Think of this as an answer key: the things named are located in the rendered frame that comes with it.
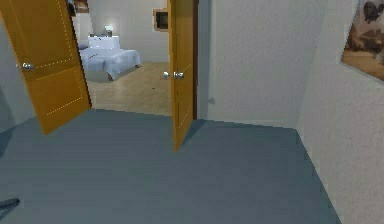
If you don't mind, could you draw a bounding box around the orange wooden room door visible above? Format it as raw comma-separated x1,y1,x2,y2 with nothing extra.
0,0,93,136
167,0,200,153

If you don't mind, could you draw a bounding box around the bed with blue cover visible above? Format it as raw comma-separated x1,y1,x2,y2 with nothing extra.
78,44,142,83

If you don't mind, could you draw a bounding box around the white chest of drawers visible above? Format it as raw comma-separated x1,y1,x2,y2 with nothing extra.
87,35,120,51

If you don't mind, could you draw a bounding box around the dark grey floor object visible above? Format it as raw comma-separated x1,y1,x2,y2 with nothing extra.
0,197,21,210

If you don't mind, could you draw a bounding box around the wood framed wall picture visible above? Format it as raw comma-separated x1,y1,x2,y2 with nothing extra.
152,7,170,33

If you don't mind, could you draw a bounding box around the dark framed wall picture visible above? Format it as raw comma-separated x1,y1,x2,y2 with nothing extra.
67,0,90,18

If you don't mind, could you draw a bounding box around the brown framed wall picture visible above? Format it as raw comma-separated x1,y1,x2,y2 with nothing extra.
340,0,384,82

